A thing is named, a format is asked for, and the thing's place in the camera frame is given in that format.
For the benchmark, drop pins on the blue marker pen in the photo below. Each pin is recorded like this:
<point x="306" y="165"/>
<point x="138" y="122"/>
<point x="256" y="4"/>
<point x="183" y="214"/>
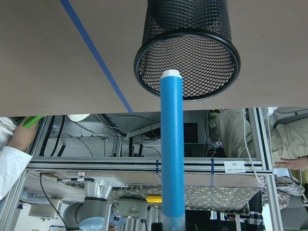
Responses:
<point x="172" y="143"/>

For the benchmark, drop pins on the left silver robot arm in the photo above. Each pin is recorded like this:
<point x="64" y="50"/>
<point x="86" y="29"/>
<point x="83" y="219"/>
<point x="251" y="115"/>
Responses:
<point x="90" y="214"/>

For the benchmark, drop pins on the black mesh pen cup near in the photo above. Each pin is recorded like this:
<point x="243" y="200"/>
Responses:
<point x="193" y="37"/>

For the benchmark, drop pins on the white label tag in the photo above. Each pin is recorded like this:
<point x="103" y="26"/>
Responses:
<point x="234" y="167"/>

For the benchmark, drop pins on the green grabber stick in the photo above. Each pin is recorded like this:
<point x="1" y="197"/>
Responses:
<point x="29" y="122"/>

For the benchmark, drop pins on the blue tape line lengthwise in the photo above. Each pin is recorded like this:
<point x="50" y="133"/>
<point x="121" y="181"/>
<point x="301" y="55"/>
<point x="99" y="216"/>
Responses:
<point x="92" y="48"/>

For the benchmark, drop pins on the person in beige clothes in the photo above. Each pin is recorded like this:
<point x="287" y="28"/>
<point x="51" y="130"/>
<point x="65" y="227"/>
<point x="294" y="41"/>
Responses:
<point x="287" y="143"/>

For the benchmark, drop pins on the seated man white t-shirt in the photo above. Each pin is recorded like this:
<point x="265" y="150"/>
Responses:
<point x="14" y="142"/>

